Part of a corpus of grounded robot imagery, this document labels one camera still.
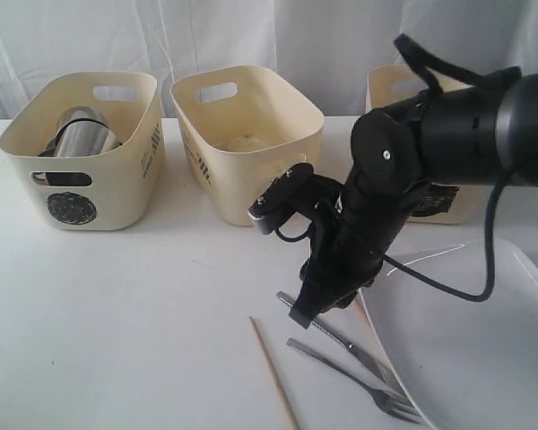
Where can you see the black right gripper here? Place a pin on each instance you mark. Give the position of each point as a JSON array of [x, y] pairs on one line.
[[340, 263]]

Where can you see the cream bin with triangle mark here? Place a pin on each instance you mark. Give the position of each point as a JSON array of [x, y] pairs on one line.
[[242, 127]]

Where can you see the cream bin with square mark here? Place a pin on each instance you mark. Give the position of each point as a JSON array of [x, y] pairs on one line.
[[442, 204]]

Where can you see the white square plate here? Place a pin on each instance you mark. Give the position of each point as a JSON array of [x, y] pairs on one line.
[[464, 365]]

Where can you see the white curtain backdrop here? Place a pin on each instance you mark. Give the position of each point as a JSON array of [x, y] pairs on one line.
[[324, 48]]

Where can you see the steel knife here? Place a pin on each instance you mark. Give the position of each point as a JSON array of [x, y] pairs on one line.
[[369, 361]]

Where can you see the wooden chopstick near plate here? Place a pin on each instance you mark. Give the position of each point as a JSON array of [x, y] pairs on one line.
[[360, 307]]

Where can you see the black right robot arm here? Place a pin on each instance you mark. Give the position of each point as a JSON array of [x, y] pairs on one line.
[[473, 136]]

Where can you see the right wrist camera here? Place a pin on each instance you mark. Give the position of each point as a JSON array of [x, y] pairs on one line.
[[299, 190]]

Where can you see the cream bin with circle mark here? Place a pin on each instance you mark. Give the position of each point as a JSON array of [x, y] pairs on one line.
[[106, 191]]

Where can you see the steel mug with handle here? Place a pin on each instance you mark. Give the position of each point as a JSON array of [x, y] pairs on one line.
[[81, 132]]

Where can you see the wooden chopstick front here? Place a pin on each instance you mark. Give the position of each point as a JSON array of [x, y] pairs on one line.
[[281, 393]]

